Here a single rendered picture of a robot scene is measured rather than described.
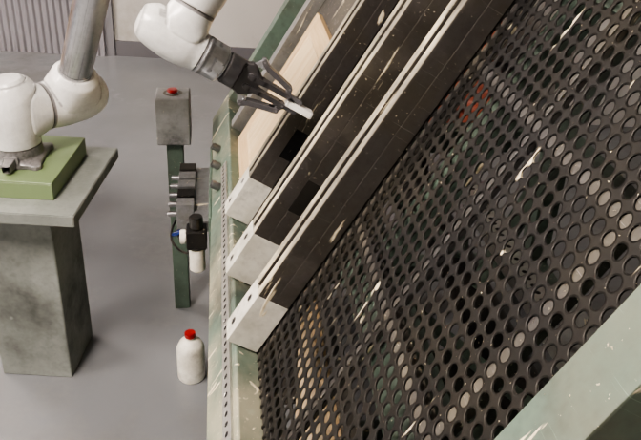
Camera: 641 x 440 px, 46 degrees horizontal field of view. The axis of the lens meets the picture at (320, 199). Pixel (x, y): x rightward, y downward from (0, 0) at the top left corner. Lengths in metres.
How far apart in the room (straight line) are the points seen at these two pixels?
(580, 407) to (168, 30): 1.21
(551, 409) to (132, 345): 2.40
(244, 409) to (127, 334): 1.68
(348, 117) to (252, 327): 0.48
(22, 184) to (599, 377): 2.02
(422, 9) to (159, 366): 1.83
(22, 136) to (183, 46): 0.96
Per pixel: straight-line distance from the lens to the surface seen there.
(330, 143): 1.61
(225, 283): 1.78
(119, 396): 2.83
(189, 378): 2.82
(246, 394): 1.48
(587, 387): 0.75
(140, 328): 3.11
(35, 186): 2.47
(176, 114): 2.74
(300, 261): 1.46
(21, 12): 6.34
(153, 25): 1.68
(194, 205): 2.37
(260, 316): 1.53
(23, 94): 2.49
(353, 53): 1.84
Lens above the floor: 1.90
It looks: 28 degrees down
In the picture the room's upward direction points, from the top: 3 degrees clockwise
